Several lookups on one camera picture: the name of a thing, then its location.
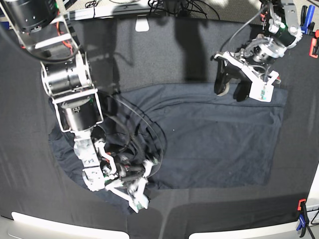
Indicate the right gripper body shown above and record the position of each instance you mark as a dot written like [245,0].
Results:
[123,166]

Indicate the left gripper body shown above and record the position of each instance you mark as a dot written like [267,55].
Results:
[262,51]

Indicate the dark grey t-shirt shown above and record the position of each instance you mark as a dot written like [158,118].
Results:
[201,140]

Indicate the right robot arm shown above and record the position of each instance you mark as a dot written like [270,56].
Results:
[44,34]

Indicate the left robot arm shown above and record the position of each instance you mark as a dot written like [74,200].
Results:
[279,21]

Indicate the blue clamp far right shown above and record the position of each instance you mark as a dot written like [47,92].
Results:
[307,25]

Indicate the red clamp far right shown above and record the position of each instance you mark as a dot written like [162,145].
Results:
[314,47]

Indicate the black table cloth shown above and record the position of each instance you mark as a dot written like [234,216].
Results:
[173,50]

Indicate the red blue clamp near right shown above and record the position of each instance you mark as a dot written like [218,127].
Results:
[303,225]

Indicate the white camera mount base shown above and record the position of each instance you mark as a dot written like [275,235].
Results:
[142,24]

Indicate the aluminium frame rail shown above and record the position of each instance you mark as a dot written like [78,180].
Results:
[105,12]

